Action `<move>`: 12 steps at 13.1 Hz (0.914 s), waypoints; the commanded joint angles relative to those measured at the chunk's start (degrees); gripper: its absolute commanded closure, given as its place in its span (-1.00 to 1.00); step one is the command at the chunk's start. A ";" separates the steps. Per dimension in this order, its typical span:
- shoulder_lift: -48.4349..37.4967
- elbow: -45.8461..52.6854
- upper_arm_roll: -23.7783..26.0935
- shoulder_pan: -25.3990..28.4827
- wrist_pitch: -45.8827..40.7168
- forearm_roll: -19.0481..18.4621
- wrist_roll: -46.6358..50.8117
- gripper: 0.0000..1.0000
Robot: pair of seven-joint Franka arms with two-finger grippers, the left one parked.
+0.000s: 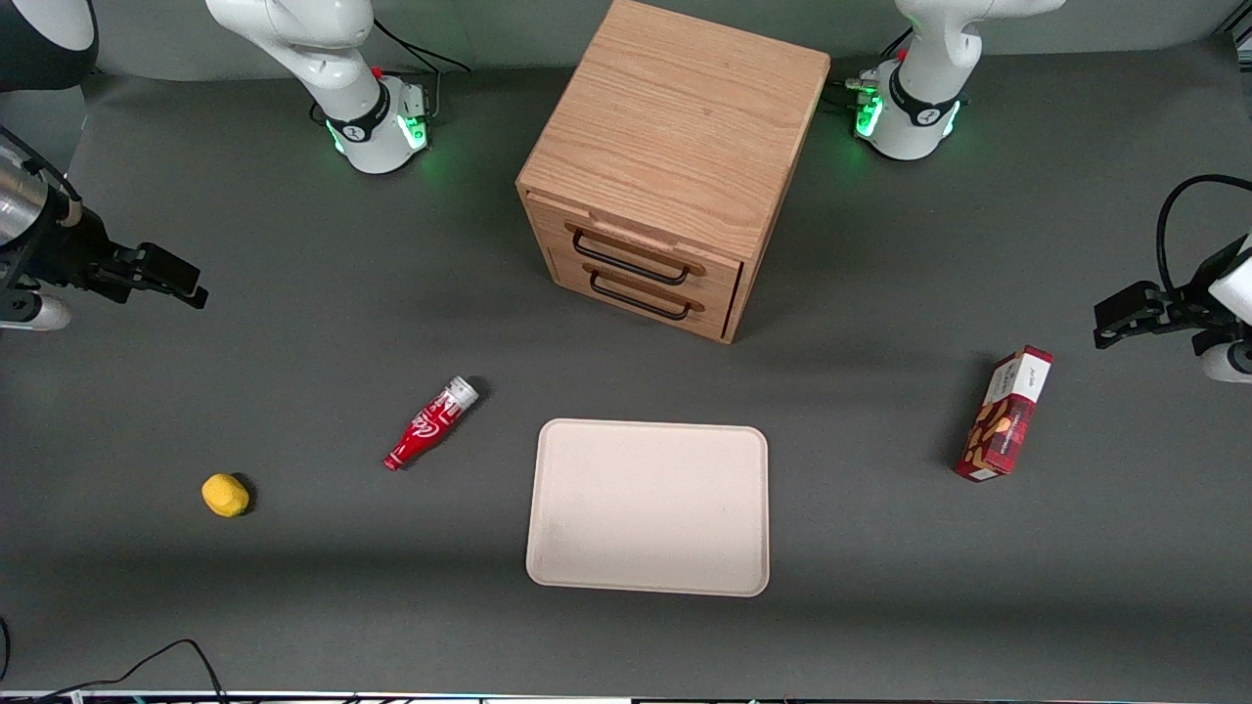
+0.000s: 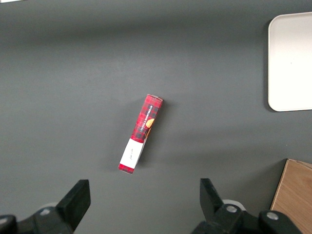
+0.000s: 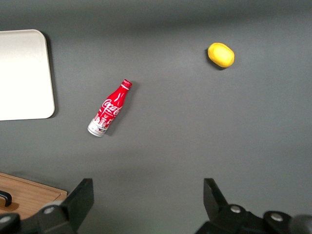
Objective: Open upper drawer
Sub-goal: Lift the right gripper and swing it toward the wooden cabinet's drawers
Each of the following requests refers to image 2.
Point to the red plaid cookie box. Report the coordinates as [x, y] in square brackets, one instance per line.
[145, 122]

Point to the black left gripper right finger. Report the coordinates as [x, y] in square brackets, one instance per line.
[212, 204]

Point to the beige plastic tray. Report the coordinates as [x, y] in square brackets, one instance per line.
[292, 61]

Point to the wooden drawer cabinet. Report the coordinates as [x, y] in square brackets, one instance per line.
[295, 195]

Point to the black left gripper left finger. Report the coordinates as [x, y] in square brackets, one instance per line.
[73, 204]

